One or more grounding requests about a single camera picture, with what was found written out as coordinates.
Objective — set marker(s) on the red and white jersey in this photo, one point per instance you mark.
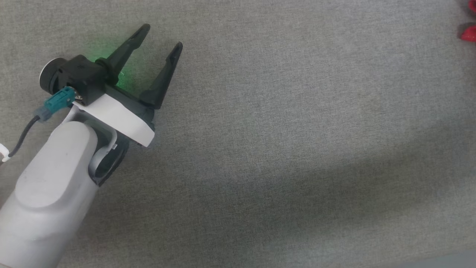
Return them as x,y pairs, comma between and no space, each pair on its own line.
469,34

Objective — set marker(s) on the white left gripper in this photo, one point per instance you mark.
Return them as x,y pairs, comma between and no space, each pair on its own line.
119,117

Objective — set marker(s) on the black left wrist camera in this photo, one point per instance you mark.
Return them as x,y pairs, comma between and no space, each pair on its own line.
80,76

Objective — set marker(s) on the grey fabric sofa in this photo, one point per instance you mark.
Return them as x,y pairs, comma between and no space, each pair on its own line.
297,130

